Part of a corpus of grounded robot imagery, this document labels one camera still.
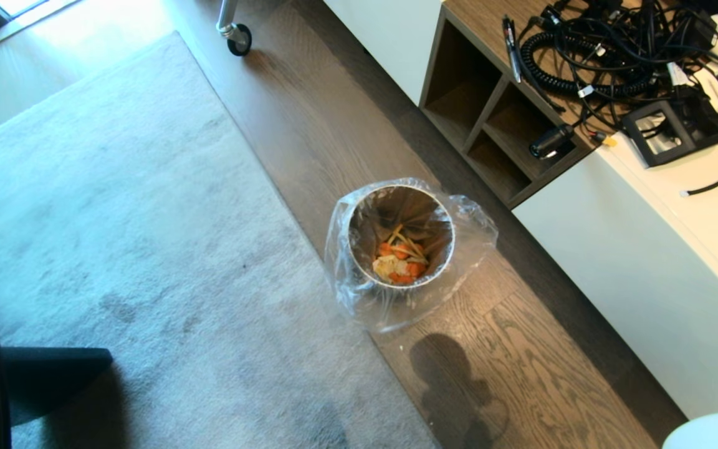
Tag orange and yellow food scraps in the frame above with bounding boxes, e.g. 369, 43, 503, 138
372, 224, 429, 286

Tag clear plastic bin liner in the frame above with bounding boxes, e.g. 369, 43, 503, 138
324, 177, 499, 335

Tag round metal trash bin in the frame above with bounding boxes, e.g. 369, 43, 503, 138
347, 185, 457, 291

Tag small white cabinet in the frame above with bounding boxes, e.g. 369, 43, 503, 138
323, 0, 446, 105

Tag black cylindrical plug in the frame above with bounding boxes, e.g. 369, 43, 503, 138
528, 123, 577, 160

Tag chrome leg with caster wheel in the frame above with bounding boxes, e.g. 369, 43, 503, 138
216, 0, 253, 57

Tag black pen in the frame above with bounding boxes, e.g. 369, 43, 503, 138
502, 15, 522, 84

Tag brown wooden shelf unit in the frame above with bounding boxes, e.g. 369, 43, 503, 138
419, 0, 649, 210

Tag grey rug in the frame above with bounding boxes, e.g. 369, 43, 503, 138
0, 31, 441, 449

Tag large white cabinet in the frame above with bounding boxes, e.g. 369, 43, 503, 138
511, 53, 718, 420

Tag white rounded object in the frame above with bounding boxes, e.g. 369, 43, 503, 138
663, 411, 718, 449

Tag coiled black cable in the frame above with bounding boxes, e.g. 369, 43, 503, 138
519, 31, 656, 99

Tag tangled black cable bundle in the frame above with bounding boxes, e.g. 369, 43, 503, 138
538, 0, 718, 88

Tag black square frame device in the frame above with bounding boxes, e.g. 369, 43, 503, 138
621, 87, 718, 168

